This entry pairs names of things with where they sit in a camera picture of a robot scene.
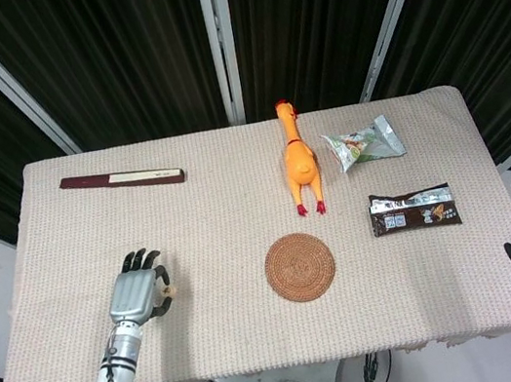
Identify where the green white snack bag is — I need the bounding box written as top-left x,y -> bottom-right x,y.
318,110 -> 411,178

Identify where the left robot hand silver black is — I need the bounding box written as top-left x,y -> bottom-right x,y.
98,244 -> 178,329

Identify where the yellow rubber chicken toy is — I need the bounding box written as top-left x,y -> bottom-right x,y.
272,95 -> 330,221

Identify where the beige woven tablecloth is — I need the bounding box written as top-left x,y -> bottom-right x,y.
0,75 -> 511,382

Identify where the round woven rattan coaster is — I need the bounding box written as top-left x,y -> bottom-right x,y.
258,226 -> 342,307

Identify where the dark brown snack packet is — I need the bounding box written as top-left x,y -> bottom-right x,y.
365,178 -> 465,242

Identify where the black curtain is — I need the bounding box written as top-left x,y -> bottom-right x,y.
0,0 -> 511,256

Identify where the dark red folded fan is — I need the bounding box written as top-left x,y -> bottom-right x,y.
57,157 -> 188,207

